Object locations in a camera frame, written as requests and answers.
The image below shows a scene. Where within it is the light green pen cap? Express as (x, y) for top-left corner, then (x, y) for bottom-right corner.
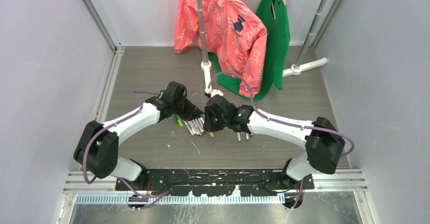
(177, 119), (184, 127)

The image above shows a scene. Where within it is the clear pen cap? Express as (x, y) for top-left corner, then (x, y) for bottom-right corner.
(171, 131), (178, 139)

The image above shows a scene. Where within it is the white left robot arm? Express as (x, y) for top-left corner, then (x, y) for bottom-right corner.
(73, 81), (204, 190)

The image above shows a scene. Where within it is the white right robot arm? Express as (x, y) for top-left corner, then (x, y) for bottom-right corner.
(203, 95), (345, 189)

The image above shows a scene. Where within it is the brown cap marker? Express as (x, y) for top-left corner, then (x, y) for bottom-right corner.
(197, 116), (204, 131)

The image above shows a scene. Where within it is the white left rack foot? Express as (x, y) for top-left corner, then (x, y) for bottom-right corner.
(200, 61), (212, 97)

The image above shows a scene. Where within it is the pink printed jacket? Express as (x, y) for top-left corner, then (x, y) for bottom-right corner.
(173, 0), (268, 97)

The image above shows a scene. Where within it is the left rack pole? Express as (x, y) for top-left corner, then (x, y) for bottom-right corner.
(196, 0), (211, 68)

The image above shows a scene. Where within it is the rack pole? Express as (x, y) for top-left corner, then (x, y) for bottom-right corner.
(293, 0), (328, 68)
(196, 0), (211, 68)

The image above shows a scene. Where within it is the green hanging shirt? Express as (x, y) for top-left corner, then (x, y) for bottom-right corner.
(208, 0), (290, 100)

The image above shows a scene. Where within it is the right rack pole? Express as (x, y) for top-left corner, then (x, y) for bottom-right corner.
(293, 0), (328, 68)

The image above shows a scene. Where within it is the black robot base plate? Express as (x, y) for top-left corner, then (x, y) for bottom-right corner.
(115, 169), (315, 208)

